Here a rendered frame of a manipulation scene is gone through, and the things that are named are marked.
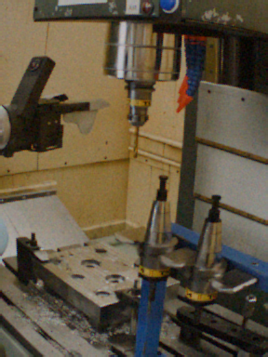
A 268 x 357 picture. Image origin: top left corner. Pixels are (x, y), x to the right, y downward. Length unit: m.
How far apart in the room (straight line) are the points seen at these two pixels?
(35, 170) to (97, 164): 0.31
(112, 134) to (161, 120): 0.23
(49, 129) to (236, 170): 0.73
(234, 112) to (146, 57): 0.52
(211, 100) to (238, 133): 0.13
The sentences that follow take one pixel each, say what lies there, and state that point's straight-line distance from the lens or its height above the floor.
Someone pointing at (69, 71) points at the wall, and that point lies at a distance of 2.19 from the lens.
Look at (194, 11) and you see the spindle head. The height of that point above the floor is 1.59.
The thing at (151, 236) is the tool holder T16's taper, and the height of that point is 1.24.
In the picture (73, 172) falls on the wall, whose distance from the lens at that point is 2.30.
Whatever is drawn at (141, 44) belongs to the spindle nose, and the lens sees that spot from 1.02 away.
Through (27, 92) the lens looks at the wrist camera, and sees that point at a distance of 0.87.
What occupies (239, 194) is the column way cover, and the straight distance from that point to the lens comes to 1.50.
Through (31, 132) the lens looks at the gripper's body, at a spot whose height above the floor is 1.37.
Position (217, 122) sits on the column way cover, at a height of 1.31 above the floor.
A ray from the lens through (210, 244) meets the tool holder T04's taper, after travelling 0.77.
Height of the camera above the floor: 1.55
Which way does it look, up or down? 16 degrees down
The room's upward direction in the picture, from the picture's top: 4 degrees clockwise
